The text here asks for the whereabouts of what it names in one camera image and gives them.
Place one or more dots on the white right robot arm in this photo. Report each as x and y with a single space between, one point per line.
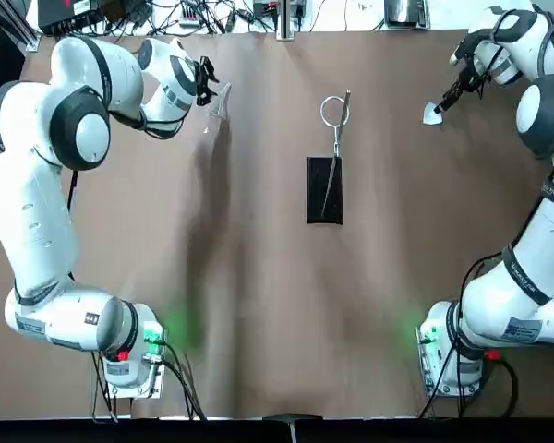
549 221

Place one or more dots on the black flat box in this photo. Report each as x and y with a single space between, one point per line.
265 7

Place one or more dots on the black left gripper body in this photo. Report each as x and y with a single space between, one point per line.
200 80

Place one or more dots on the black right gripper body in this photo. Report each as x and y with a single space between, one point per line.
472 76

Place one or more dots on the grey usb hub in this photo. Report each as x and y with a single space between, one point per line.
188 16

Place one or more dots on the aluminium frame post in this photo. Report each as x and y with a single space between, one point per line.
27 32

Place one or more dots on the clear funnel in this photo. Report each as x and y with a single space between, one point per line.
224 104

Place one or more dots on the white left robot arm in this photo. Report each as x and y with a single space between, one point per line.
32 207

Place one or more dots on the black desktop device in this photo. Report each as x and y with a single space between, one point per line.
406 11

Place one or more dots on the black box red logo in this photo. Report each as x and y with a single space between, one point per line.
67 14

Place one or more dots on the white filter paper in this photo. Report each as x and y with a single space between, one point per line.
430 118

